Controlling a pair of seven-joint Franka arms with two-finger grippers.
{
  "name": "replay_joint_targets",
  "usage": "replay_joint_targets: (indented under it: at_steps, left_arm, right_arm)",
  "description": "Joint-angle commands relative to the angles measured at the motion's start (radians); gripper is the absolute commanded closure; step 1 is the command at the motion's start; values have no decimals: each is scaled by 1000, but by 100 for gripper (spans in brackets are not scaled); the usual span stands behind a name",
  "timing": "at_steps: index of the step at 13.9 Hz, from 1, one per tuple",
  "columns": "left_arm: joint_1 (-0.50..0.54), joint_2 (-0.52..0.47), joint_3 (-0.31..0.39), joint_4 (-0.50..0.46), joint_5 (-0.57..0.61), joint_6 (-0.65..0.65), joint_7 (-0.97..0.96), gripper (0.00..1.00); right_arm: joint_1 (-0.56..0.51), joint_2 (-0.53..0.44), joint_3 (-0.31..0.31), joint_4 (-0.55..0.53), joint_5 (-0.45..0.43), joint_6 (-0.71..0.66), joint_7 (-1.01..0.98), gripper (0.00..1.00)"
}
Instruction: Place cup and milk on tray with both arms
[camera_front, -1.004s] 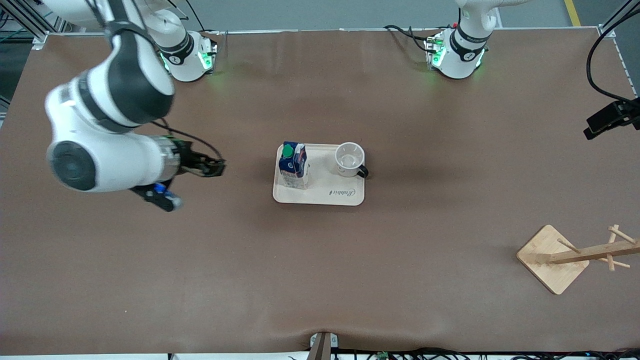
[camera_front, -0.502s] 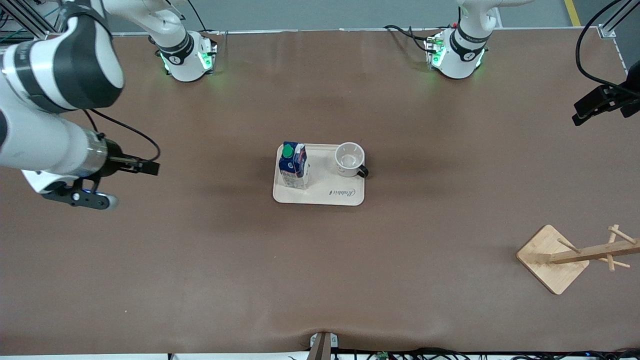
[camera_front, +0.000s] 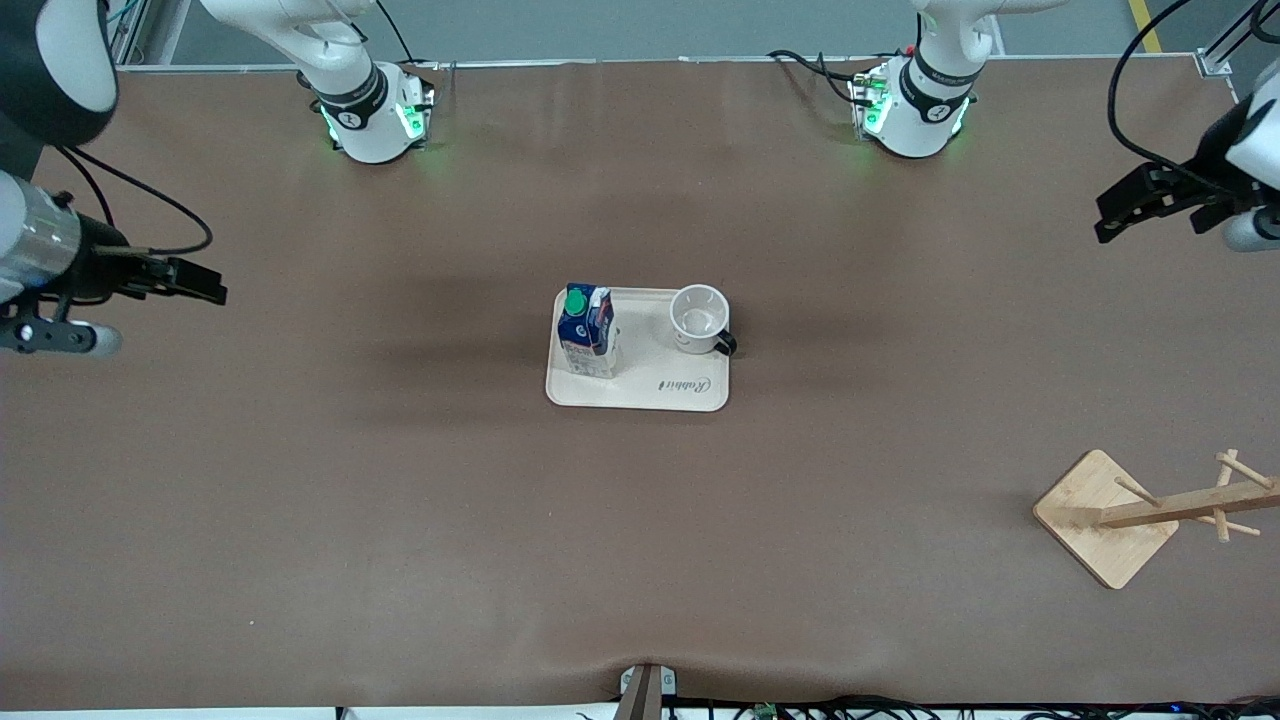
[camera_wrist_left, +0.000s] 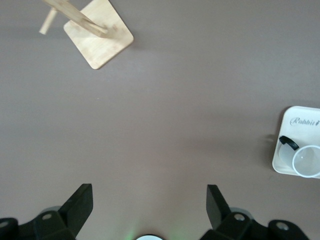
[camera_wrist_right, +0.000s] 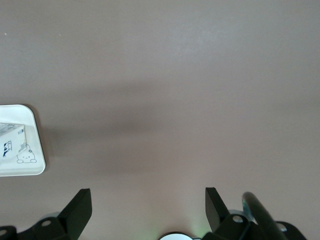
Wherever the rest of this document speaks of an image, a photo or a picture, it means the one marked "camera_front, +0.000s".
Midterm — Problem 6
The blue white milk carton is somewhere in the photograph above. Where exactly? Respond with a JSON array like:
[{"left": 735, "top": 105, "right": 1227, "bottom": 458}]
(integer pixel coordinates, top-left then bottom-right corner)
[{"left": 556, "top": 282, "right": 619, "bottom": 380}]

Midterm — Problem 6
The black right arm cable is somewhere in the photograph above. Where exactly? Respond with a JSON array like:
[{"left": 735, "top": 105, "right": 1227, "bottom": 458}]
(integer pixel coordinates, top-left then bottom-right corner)
[{"left": 55, "top": 145, "right": 214, "bottom": 257}]

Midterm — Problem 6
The black left base cable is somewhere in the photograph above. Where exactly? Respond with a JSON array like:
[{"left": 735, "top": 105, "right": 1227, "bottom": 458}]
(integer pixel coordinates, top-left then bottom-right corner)
[{"left": 768, "top": 48, "right": 863, "bottom": 106}]

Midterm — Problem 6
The white rectangular tray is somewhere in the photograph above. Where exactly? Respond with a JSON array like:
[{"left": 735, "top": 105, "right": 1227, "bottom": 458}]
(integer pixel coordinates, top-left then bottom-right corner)
[{"left": 545, "top": 286, "right": 731, "bottom": 413}]

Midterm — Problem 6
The brown table mat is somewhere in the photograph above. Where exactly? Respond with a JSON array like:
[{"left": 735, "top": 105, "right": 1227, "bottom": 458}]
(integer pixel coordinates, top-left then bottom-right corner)
[{"left": 0, "top": 55, "right": 1280, "bottom": 713}]

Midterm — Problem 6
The white smiley cup black handle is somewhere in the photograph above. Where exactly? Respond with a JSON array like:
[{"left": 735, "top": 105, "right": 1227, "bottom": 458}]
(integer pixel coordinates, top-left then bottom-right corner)
[{"left": 668, "top": 284, "right": 739, "bottom": 358}]

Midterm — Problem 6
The wooden cup rack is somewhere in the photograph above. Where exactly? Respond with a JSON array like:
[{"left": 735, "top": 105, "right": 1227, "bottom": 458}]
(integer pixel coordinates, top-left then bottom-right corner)
[{"left": 1032, "top": 448, "right": 1280, "bottom": 591}]

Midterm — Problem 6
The black right base cable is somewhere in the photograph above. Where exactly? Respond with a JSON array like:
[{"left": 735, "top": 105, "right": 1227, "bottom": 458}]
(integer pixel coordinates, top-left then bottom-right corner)
[{"left": 375, "top": 0, "right": 417, "bottom": 64}]

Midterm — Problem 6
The aluminium frame post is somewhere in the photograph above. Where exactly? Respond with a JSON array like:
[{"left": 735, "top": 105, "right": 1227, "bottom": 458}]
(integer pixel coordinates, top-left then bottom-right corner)
[
  {"left": 105, "top": 0, "right": 193, "bottom": 67},
  {"left": 1200, "top": 0, "right": 1280, "bottom": 77}
]

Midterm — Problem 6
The black base cable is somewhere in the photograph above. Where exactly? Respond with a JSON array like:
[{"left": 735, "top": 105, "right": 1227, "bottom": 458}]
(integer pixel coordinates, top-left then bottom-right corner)
[
  {"left": 375, "top": 0, "right": 417, "bottom": 64},
  {"left": 768, "top": 48, "right": 863, "bottom": 106}
]

